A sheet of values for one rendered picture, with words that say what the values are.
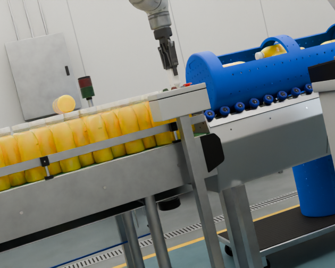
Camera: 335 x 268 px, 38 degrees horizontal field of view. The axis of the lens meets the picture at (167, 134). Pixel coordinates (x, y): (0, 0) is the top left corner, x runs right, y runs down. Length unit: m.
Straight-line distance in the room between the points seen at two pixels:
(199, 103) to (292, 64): 0.62
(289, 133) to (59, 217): 1.08
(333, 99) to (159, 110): 0.66
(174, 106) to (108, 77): 3.80
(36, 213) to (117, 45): 4.00
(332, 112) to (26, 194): 1.16
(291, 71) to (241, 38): 3.87
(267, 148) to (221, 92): 0.34
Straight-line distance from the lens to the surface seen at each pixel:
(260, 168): 2.24
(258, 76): 2.18
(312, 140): 2.37
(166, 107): 1.76
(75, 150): 1.80
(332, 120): 1.99
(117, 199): 1.83
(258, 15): 6.27
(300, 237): 2.88
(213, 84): 2.07
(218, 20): 6.03
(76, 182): 1.79
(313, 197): 3.11
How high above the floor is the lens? 1.10
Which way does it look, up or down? 5 degrees down
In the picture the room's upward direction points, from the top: 14 degrees counter-clockwise
